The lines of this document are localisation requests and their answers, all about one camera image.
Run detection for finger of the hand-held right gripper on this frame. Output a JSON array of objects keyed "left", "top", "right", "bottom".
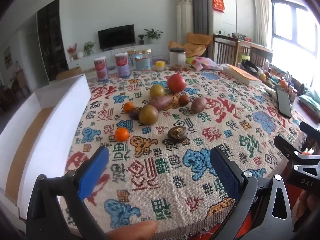
[
  {"left": 300, "top": 121, "right": 320, "bottom": 143},
  {"left": 274, "top": 135, "right": 304, "bottom": 161}
]

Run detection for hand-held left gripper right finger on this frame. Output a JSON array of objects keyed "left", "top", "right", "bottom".
[{"left": 209, "top": 146, "right": 293, "bottom": 240}]

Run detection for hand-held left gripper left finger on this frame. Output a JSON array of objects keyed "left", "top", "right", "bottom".
[{"left": 26, "top": 146, "right": 110, "bottom": 240}]

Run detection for dark mangosteen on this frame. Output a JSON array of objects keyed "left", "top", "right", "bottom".
[
  {"left": 167, "top": 126, "right": 187, "bottom": 140},
  {"left": 129, "top": 107, "right": 142, "bottom": 120}
]

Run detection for white cardboard box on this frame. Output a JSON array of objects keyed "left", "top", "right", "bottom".
[{"left": 0, "top": 74, "right": 92, "bottom": 220}]

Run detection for stubby sweet potato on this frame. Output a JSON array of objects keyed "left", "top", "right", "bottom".
[{"left": 190, "top": 97, "right": 207, "bottom": 114}]

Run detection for large yellow-green pear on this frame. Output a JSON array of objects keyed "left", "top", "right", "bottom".
[{"left": 139, "top": 105, "right": 159, "bottom": 125}]

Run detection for long sweet potato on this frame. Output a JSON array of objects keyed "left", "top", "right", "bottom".
[{"left": 148, "top": 95, "right": 173, "bottom": 111}]

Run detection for small yellow-green pear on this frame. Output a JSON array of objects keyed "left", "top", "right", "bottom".
[{"left": 149, "top": 84, "right": 166, "bottom": 98}]

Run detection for red apple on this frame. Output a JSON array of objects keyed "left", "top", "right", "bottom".
[{"left": 167, "top": 74, "right": 187, "bottom": 93}]

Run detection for person's right hand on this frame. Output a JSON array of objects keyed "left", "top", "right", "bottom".
[{"left": 294, "top": 191, "right": 320, "bottom": 230}]

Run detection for person's left hand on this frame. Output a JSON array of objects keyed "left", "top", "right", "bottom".
[{"left": 107, "top": 219, "right": 159, "bottom": 240}]

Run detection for teal folded cloth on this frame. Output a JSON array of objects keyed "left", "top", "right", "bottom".
[{"left": 299, "top": 90, "right": 320, "bottom": 115}]

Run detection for black smartphone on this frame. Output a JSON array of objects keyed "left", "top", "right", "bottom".
[{"left": 276, "top": 88, "right": 292, "bottom": 119}]

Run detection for printed woven tablecloth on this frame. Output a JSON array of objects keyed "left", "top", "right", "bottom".
[{"left": 59, "top": 64, "right": 308, "bottom": 240}]

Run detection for row of small bottles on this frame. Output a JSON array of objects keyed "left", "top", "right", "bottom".
[{"left": 265, "top": 61, "right": 307, "bottom": 99}]

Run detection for orange cover book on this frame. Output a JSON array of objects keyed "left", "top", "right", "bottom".
[{"left": 222, "top": 64, "right": 263, "bottom": 86}]

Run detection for dark cloth pile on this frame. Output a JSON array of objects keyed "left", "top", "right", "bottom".
[{"left": 240, "top": 60, "right": 260, "bottom": 73}]

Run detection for wooden slatted chair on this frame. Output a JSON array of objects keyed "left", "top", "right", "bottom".
[
  {"left": 212, "top": 34, "right": 240, "bottom": 64},
  {"left": 249, "top": 46, "right": 273, "bottom": 67}
]

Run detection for brown cardboard box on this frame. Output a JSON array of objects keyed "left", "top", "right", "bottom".
[{"left": 56, "top": 67, "right": 83, "bottom": 80}]

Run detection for purple and red can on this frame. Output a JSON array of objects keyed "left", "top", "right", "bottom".
[
  {"left": 114, "top": 53, "right": 130, "bottom": 77},
  {"left": 94, "top": 57, "right": 108, "bottom": 81}
]

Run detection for large window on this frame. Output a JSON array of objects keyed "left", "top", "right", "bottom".
[{"left": 271, "top": 0, "right": 320, "bottom": 85}]

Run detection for pink snack bag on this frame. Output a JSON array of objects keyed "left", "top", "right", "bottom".
[{"left": 186, "top": 56, "right": 223, "bottom": 71}]

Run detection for white television cabinet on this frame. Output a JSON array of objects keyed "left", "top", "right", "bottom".
[{"left": 67, "top": 42, "right": 163, "bottom": 70}]

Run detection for clear jar with blue label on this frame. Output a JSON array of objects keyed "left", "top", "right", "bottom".
[{"left": 135, "top": 49, "right": 152, "bottom": 72}]

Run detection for red flowers in vase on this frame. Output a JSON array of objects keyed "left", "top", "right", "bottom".
[{"left": 67, "top": 44, "right": 77, "bottom": 60}]

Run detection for potted green plant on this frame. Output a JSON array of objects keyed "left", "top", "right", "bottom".
[{"left": 84, "top": 41, "right": 97, "bottom": 55}]

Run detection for clear plastic jar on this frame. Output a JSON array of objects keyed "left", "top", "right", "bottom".
[{"left": 169, "top": 47, "right": 186, "bottom": 66}]

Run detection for white curtain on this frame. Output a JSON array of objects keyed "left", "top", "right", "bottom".
[{"left": 253, "top": 0, "right": 274, "bottom": 47}]

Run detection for orange bean bag chair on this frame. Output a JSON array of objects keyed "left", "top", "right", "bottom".
[{"left": 168, "top": 32, "right": 212, "bottom": 58}]

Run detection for dark glass cabinet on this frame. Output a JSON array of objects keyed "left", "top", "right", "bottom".
[{"left": 37, "top": 0, "right": 69, "bottom": 82}]

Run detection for black flat television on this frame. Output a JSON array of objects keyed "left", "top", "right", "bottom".
[{"left": 98, "top": 24, "right": 137, "bottom": 50}]

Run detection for large leafy potted plant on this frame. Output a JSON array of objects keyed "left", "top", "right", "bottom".
[{"left": 144, "top": 28, "right": 164, "bottom": 44}]

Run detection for white standing air conditioner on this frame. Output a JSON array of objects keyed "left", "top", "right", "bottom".
[{"left": 176, "top": 0, "right": 194, "bottom": 48}]

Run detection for grey curtain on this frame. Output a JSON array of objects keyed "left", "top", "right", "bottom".
[{"left": 185, "top": 0, "right": 213, "bottom": 37}]

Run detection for framed wall picture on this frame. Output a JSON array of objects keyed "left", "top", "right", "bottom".
[{"left": 3, "top": 46, "right": 13, "bottom": 68}]

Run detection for red wall hanging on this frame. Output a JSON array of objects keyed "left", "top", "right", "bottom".
[{"left": 212, "top": 0, "right": 226, "bottom": 13}]

